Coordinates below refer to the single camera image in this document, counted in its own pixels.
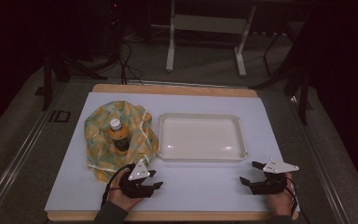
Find black floor cables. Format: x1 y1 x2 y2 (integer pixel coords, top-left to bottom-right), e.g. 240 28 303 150
117 40 145 86

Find person's right hand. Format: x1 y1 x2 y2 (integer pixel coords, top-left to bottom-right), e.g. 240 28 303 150
267 173 295 217

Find yellow green patterned cloth bag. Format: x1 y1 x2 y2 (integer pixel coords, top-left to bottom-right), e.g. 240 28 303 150
84 100 160 184

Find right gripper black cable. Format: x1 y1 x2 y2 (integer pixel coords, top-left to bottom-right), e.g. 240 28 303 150
287 182 311 224

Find black metal stand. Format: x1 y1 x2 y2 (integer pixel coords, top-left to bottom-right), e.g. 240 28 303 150
249 31 312 126
41 52 108 112

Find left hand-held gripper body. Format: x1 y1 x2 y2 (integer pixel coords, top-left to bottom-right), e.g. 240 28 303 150
118 159 153 200

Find white table mat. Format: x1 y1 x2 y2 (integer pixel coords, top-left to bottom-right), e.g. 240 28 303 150
44 91 301 214

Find white plastic tray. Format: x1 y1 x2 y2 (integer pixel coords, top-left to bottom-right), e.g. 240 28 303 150
157 112 250 163

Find orange drink bottle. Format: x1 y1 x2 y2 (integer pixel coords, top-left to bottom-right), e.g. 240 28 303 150
106 117 131 153

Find person's left hand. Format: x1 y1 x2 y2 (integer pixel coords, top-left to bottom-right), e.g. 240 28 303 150
108 178 145 213

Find metal floor rail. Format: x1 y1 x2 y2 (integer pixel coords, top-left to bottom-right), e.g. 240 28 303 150
288 95 352 224
0 83 67 224

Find wooden table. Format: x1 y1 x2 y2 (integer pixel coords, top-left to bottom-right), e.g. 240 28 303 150
47 83 300 222

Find white metal stand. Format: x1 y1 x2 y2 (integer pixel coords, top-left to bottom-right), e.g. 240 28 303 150
165 0 257 78

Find dark curtain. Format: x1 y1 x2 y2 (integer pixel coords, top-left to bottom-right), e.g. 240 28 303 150
309 0 358 203
0 0 49 139

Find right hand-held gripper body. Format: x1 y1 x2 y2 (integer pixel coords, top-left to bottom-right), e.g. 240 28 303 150
250 159 300 196

